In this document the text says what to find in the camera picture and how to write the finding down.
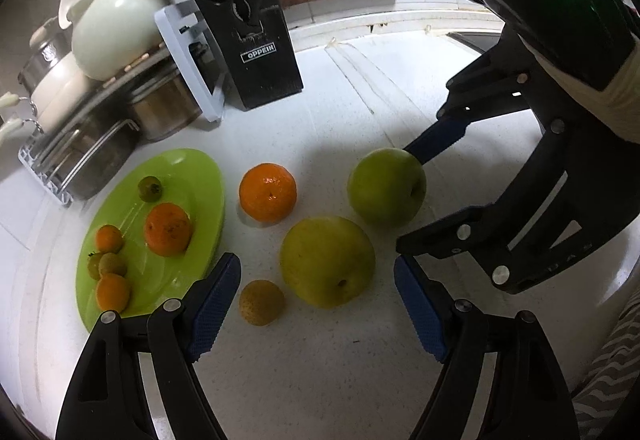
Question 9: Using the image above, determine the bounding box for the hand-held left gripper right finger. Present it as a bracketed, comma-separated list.
[393, 256, 573, 440]

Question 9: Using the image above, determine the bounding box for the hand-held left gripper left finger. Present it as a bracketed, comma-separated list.
[55, 251, 242, 440]

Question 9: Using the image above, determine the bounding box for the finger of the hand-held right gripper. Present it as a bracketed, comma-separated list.
[396, 117, 611, 295]
[403, 51, 538, 166]

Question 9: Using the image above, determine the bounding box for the brown kiwi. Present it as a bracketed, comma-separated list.
[239, 280, 286, 325]
[98, 252, 126, 278]

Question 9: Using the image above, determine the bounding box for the green apple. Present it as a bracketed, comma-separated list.
[347, 148, 427, 227]

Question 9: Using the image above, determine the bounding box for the large orange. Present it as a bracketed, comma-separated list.
[144, 202, 193, 256]

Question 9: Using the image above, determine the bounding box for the small orange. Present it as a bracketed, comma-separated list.
[96, 273, 132, 312]
[95, 225, 125, 254]

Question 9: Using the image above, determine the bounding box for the yellow-green apple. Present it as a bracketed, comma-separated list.
[279, 216, 376, 309]

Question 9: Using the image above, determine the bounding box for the green plate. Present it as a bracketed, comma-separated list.
[76, 148, 226, 334]

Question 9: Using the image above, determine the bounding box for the medium orange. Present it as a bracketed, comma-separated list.
[238, 163, 298, 222]

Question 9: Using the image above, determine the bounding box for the small green fruit dark spot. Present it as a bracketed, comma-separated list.
[137, 176, 163, 202]

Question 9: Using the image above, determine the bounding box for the black knife block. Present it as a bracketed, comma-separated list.
[181, 0, 305, 111]

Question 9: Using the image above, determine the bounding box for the grey striped clothing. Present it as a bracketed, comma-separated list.
[570, 292, 640, 440]

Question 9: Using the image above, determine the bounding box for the white saucepan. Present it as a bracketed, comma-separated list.
[0, 70, 101, 141]
[0, 52, 81, 111]

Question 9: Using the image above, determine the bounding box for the white metal pot rack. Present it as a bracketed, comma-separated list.
[17, 2, 226, 208]

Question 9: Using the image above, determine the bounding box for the pale green ceramic pot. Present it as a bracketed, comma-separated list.
[66, 0, 173, 81]

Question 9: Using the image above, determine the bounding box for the steel pot with lid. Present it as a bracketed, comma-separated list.
[17, 17, 73, 91]

